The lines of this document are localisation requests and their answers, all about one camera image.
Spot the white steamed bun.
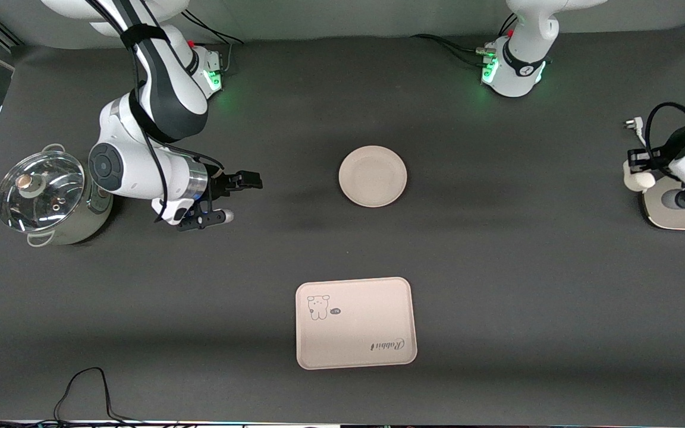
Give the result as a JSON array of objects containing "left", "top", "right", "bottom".
[{"left": 623, "top": 160, "right": 656, "bottom": 193}]

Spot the round beige plate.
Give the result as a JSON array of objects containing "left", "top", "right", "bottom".
[{"left": 338, "top": 146, "right": 408, "bottom": 208}]

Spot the beige tray with rabbit print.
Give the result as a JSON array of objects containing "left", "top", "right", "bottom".
[{"left": 295, "top": 277, "right": 418, "bottom": 370}]

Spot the cream white toaster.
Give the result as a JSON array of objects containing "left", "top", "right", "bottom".
[{"left": 640, "top": 177, "right": 685, "bottom": 231}]

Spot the pale green electric pot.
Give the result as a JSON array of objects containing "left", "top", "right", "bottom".
[{"left": 0, "top": 143, "right": 115, "bottom": 247}]

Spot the glass pot lid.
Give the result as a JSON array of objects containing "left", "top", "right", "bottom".
[{"left": 0, "top": 150, "right": 86, "bottom": 233}]

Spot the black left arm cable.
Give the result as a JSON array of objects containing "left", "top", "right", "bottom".
[{"left": 645, "top": 102, "right": 685, "bottom": 176}]

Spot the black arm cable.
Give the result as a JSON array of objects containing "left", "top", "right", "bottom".
[
  {"left": 84, "top": 0, "right": 225, "bottom": 224},
  {"left": 645, "top": 102, "right": 685, "bottom": 176}
]

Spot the white toaster power cable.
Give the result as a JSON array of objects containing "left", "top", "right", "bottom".
[{"left": 624, "top": 117, "right": 649, "bottom": 149}]

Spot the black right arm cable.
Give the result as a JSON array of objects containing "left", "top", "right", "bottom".
[{"left": 84, "top": 0, "right": 225, "bottom": 224}]

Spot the black loose cable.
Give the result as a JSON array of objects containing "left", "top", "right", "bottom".
[{"left": 0, "top": 367, "right": 200, "bottom": 426}]

